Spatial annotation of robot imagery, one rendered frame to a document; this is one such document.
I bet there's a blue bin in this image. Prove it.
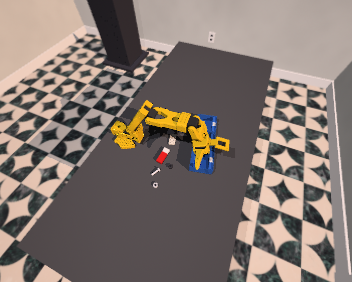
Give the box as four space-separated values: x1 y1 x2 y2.
189 114 217 174

